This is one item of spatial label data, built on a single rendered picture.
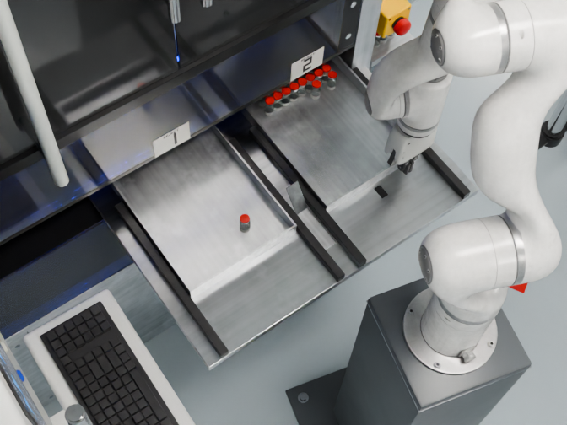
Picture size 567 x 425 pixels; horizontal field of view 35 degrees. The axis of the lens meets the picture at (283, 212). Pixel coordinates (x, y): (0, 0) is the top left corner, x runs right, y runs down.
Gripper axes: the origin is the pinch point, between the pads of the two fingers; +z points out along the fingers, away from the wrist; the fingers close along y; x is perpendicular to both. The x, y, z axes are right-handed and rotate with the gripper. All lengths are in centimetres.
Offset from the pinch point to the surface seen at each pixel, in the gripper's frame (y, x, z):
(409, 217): 5.5, 9.1, 4.5
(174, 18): 41, -20, -52
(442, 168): -7.1, 4.5, 2.2
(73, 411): 85, 28, -54
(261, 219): 31.9, -8.1, 4.1
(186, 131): 37.6, -26.9, -10.3
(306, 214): 23.3, -3.7, 4.2
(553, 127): -87, -14, 73
